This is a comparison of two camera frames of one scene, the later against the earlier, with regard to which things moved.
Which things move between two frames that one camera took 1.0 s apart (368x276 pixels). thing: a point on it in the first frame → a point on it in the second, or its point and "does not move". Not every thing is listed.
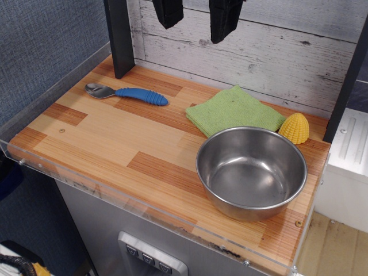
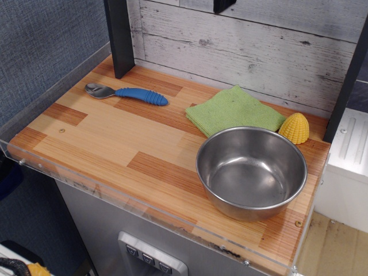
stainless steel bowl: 249,173 does not move
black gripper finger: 224,16 → 219,5
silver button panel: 139,258 does not move
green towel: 234,107 does not move
